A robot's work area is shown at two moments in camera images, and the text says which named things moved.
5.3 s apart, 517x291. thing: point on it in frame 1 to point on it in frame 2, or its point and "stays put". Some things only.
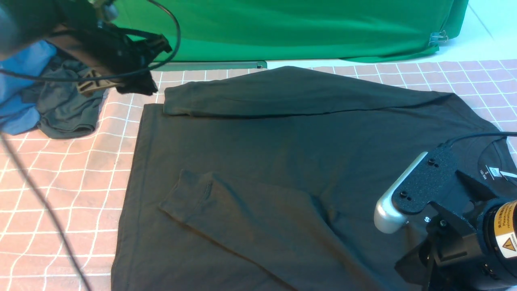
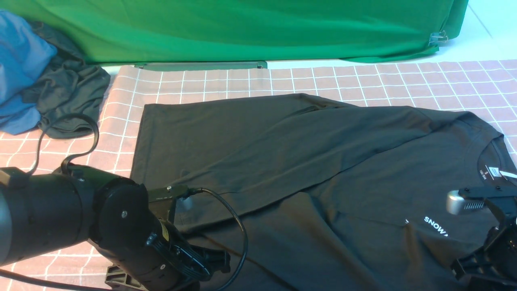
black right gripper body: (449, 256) to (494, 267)
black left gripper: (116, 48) to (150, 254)
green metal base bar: (208, 65) stays put
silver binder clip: (438, 36) stays put
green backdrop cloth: (297, 30) stays put
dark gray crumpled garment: (65, 112) stays put
